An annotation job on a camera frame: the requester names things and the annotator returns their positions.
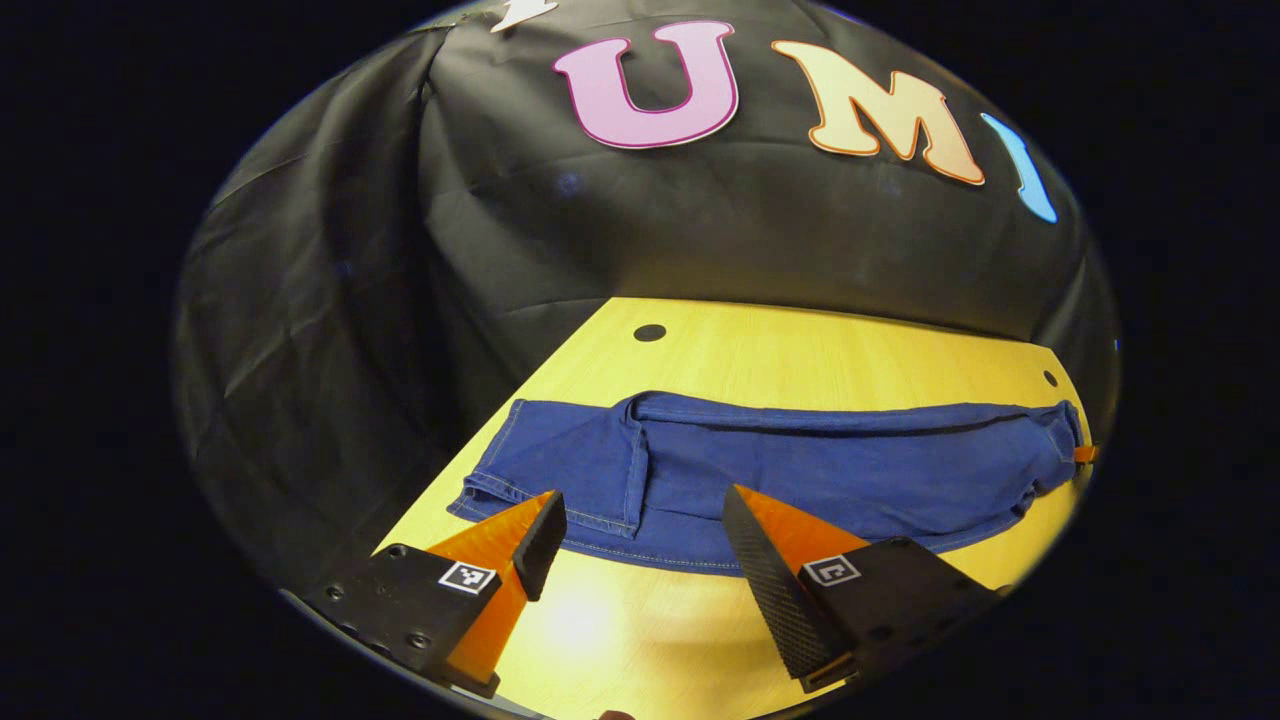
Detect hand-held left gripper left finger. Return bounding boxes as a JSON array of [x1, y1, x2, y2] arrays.
[[300, 489, 568, 699]]

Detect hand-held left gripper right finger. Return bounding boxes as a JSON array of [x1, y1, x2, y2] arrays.
[[722, 485, 1011, 694]]

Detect blue denim jeans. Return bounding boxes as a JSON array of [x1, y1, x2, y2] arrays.
[[447, 390, 1091, 578]]

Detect black backdrop cloth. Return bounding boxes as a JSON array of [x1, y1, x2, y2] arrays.
[[170, 0, 1121, 593]]

